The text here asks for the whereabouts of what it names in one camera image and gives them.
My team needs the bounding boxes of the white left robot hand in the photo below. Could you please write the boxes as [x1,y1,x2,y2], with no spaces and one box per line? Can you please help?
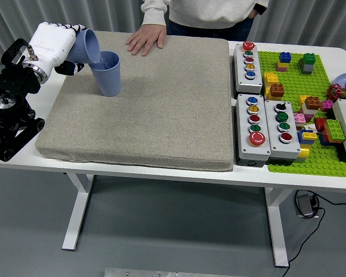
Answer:
[22,21,88,77]

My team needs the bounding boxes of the person's right hand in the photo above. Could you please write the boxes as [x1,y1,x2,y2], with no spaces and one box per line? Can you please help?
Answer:
[126,24,167,57]

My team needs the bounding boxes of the blue ribbed plastic cup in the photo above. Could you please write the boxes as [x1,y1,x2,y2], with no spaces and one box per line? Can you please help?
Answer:
[89,51,122,98]
[65,28,101,66]

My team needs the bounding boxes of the grey pleated curtain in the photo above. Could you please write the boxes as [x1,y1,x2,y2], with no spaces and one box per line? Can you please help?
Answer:
[0,0,346,66]

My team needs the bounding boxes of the person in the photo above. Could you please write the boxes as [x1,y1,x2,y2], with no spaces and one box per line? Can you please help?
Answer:
[126,0,270,57]

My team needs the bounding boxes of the grey-brown fabric mat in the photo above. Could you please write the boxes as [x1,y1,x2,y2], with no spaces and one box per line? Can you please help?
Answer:
[35,31,235,173]

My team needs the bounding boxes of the narrow five-button control box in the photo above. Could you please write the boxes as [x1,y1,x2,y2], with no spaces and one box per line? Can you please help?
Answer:
[232,41,264,95]

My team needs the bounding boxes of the brown toy brick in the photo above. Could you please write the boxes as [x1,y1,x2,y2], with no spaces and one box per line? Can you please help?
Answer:
[269,83,285,98]

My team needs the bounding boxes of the five-button box large red mushroom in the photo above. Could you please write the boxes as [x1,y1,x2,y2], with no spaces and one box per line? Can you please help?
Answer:
[235,93,272,168]

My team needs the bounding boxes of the green studded baseplate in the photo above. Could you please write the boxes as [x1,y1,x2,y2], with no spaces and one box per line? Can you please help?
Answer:
[258,50,346,179]

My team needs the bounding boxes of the grey toy brick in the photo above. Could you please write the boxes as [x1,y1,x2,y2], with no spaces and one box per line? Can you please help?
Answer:
[299,59,315,75]

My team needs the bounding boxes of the white table leg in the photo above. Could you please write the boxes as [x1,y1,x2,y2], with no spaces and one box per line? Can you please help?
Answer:
[264,186,289,268]
[62,173,95,251]

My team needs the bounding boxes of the orange-brown toy brick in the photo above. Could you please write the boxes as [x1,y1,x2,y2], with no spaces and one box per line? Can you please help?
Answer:
[304,96,321,110]

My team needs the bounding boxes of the red toy brick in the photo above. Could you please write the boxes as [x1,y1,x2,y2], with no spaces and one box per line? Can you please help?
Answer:
[314,118,328,132]

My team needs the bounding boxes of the red toy fruit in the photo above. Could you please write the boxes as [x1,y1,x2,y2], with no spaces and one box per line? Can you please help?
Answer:
[327,83,343,101]

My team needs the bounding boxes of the light blue plate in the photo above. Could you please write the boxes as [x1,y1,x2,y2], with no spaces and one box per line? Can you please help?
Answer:
[333,73,346,93]

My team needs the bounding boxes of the lime green toy brick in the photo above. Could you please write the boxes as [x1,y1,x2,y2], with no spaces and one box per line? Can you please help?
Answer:
[324,119,346,142]

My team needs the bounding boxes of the white push-button control box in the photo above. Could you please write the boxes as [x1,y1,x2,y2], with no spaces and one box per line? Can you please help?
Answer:
[332,98,346,156]

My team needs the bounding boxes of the grey power adapter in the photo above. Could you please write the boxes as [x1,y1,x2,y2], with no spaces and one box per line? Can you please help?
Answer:
[295,193,318,218]

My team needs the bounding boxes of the four-button box black switch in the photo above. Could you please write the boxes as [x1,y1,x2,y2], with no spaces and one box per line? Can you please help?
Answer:
[264,99,302,167]

